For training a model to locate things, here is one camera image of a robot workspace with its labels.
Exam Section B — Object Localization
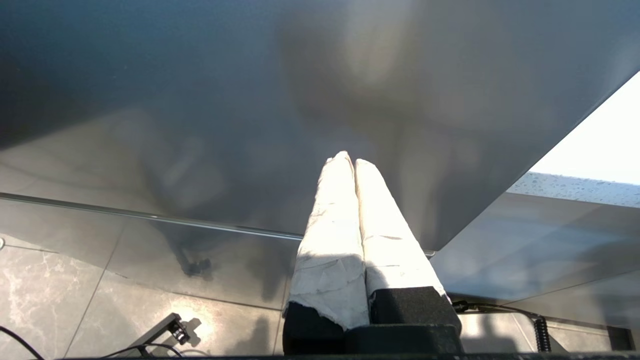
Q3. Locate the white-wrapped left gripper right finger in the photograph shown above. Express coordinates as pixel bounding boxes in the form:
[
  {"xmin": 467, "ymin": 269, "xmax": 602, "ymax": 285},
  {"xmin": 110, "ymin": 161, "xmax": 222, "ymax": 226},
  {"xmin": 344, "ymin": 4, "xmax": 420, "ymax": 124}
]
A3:
[{"xmin": 354, "ymin": 159, "xmax": 463, "ymax": 335}]

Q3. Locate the small black box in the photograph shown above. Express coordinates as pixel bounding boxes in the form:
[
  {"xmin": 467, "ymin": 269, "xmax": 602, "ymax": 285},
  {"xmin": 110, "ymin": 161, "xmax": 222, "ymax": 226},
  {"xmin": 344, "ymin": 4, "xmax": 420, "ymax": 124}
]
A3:
[{"xmin": 606, "ymin": 325, "xmax": 637, "ymax": 352}]

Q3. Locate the black cable with plug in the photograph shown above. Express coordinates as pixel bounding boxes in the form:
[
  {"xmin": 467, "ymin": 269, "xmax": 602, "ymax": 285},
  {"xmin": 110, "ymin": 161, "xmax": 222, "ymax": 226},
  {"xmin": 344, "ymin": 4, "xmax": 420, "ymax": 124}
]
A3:
[{"xmin": 452, "ymin": 300, "xmax": 543, "ymax": 321}]

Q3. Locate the black coiled cable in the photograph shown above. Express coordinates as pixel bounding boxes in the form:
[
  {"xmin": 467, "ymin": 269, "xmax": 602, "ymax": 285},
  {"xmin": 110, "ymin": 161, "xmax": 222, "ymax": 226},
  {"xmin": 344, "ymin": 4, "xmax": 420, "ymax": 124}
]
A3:
[{"xmin": 533, "ymin": 315, "xmax": 552, "ymax": 353}]

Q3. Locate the grey under-counter cabinet front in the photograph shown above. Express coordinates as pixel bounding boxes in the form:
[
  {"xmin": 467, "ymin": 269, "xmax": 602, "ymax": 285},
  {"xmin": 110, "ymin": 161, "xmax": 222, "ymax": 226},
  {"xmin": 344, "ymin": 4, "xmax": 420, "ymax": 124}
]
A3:
[{"xmin": 432, "ymin": 191, "xmax": 640, "ymax": 331}]

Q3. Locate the black metal bracket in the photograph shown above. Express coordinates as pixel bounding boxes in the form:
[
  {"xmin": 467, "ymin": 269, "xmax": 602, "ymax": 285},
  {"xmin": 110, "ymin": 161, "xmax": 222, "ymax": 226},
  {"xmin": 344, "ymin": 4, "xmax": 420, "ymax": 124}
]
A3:
[{"xmin": 132, "ymin": 312, "xmax": 191, "ymax": 358}]

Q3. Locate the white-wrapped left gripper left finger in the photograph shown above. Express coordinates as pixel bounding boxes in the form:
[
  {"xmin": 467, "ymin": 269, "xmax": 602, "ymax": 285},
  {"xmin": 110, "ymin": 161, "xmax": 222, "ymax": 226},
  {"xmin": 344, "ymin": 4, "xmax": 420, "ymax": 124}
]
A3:
[{"xmin": 282, "ymin": 151, "xmax": 371, "ymax": 356}]

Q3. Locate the tall white-sided grey cabinet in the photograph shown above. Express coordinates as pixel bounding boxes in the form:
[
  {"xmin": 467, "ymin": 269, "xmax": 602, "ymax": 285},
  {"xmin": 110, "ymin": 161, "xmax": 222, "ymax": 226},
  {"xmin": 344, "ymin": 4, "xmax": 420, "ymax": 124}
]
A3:
[{"xmin": 0, "ymin": 0, "xmax": 640, "ymax": 257}]

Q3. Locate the thin black cable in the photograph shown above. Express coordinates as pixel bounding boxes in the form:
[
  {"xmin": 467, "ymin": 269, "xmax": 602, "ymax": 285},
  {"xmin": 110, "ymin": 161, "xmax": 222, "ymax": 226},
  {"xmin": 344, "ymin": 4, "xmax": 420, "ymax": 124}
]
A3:
[
  {"xmin": 0, "ymin": 325, "xmax": 48, "ymax": 360},
  {"xmin": 97, "ymin": 341, "xmax": 186, "ymax": 359}
]

